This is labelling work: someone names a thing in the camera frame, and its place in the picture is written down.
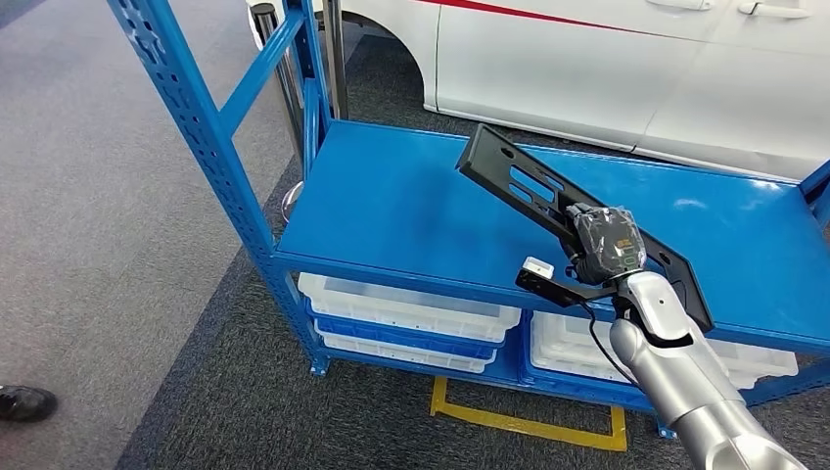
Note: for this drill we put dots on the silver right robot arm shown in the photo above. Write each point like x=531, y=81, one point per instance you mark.
x=687, y=383

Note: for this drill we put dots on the black plastic plate frame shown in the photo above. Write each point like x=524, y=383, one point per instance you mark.
x=483, y=155

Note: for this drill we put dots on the blue metal shelf rack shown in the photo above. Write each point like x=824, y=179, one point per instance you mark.
x=402, y=194

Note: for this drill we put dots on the black shoe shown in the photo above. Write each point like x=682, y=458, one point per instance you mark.
x=26, y=403

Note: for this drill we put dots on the wide white plastic bin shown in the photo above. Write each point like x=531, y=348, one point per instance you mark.
x=564, y=357

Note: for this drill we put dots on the white car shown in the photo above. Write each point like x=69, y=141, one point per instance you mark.
x=551, y=65

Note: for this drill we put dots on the yellow floor tape outline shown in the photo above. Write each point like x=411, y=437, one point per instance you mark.
x=519, y=427

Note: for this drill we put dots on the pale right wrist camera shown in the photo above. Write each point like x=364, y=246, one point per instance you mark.
x=538, y=267

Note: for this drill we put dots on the large translucent white bin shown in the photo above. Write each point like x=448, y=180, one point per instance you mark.
x=402, y=314

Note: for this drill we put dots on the shallow white plastic bin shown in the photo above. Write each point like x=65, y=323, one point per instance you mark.
x=402, y=356

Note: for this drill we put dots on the plain chrome pole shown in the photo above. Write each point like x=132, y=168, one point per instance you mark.
x=335, y=58

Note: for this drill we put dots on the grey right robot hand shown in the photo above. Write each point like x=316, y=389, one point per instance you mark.
x=609, y=243

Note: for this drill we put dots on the black-capped chrome stanchion pole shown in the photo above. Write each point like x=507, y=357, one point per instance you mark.
x=288, y=97

